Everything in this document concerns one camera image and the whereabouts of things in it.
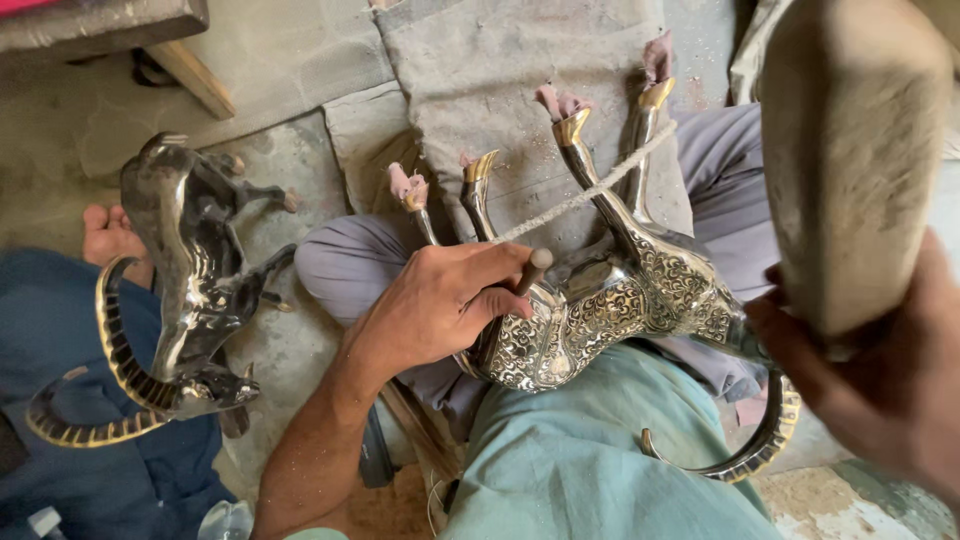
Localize person's left hand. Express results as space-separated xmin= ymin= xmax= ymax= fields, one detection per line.
xmin=346 ymin=240 xmax=538 ymax=387

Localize person's right hand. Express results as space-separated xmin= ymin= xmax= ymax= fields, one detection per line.
xmin=742 ymin=228 xmax=960 ymax=505

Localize wooden mallet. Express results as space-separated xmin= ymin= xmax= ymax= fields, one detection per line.
xmin=757 ymin=0 xmax=958 ymax=363

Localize metal chisel punch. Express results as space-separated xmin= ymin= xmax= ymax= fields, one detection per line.
xmin=513 ymin=247 xmax=555 ymax=298

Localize engraved silver ibex figure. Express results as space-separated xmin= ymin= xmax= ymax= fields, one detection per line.
xmin=401 ymin=77 xmax=804 ymax=485

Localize person's green shirt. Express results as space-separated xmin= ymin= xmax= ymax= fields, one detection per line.
xmin=283 ymin=341 xmax=786 ymax=540

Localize dusty grey sack cloth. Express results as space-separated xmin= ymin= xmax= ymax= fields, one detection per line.
xmin=371 ymin=0 xmax=696 ymax=252

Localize wooden stick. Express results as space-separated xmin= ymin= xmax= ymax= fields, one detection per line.
xmin=378 ymin=378 xmax=465 ymax=483

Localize black flat tool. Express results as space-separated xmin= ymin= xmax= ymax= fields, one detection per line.
xmin=357 ymin=403 xmax=397 ymax=490

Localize person's grey trousers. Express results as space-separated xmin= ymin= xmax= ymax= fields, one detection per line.
xmin=294 ymin=102 xmax=786 ymax=438

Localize folded beige cloth pad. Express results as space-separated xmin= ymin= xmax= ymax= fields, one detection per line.
xmin=322 ymin=78 xmax=451 ymax=226

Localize plain dark ibex figure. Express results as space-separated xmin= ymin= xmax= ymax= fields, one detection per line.
xmin=26 ymin=131 xmax=301 ymax=451

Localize wooden bench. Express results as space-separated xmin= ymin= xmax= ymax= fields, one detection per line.
xmin=0 ymin=0 xmax=238 ymax=122

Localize twisted white rope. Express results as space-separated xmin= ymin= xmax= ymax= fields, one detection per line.
xmin=491 ymin=120 xmax=680 ymax=246

